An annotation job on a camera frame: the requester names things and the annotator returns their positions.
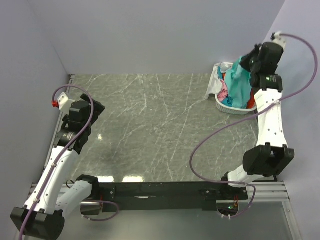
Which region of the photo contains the aluminium rail frame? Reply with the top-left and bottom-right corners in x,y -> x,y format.
26,73 -> 301,240

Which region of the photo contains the blue cloth in basket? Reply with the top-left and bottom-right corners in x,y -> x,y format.
217,66 -> 233,107

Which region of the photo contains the pink cloth in basket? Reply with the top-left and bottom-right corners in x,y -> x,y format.
217,80 -> 228,102

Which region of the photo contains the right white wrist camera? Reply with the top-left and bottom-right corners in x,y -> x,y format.
270,31 -> 287,50

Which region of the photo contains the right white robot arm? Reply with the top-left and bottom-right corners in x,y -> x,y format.
219,41 -> 295,200

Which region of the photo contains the orange t shirt in basket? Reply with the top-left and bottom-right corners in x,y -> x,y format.
246,89 -> 256,109

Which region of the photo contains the white cloth in basket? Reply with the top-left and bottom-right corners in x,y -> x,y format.
204,65 -> 228,99

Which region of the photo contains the white laundry basket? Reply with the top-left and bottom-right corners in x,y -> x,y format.
214,62 -> 257,116

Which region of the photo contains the teal t shirt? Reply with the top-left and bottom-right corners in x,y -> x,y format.
224,57 -> 252,109

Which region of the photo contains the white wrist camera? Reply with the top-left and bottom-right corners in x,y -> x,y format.
51,92 -> 75,115
270,31 -> 287,50

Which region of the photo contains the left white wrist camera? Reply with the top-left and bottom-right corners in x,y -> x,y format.
51,92 -> 75,115

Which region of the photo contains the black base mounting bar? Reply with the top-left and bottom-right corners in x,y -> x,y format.
85,181 -> 249,211

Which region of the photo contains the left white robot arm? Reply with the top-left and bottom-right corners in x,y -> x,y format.
10,92 -> 105,240

